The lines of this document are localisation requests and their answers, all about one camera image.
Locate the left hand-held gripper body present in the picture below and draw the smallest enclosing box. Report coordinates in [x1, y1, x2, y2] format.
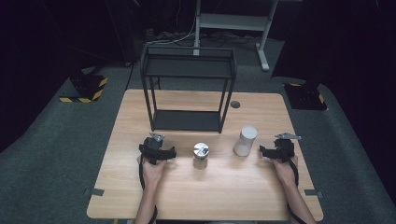
[138, 132, 166, 166]

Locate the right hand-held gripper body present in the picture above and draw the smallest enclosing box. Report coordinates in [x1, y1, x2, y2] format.
[273, 132, 303, 164]

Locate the white cylindrical bottle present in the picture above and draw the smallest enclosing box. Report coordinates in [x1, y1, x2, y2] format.
[233, 124, 259, 158]

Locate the glass jar with metal lid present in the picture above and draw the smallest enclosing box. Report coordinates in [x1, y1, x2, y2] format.
[191, 141, 211, 171]

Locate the black metal two-tier shelf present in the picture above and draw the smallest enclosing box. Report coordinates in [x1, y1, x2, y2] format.
[139, 44, 238, 134]

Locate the person's right hand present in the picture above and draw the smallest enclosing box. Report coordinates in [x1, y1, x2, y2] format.
[272, 154, 300, 189]

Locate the person's left hand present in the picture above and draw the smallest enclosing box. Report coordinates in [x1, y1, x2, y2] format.
[136, 155, 168, 191]

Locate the grey tape piece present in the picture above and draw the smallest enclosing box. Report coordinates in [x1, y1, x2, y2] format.
[304, 189, 325, 199]
[83, 187, 106, 198]

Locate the black yellow striped base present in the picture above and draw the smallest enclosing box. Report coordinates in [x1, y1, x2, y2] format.
[59, 71, 109, 105]
[283, 81, 330, 112]

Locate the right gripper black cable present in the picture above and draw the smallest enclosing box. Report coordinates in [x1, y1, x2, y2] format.
[287, 157, 308, 224]

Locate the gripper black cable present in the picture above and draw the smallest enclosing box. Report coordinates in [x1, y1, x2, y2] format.
[138, 153, 159, 224]
[287, 157, 308, 224]

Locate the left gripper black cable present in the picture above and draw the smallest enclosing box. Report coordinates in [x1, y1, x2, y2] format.
[138, 153, 159, 224]

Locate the white floor cable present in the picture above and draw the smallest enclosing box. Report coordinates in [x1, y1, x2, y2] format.
[144, 17, 199, 47]

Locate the white metal stand frame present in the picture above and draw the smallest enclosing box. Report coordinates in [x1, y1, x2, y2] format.
[192, 0, 280, 73]

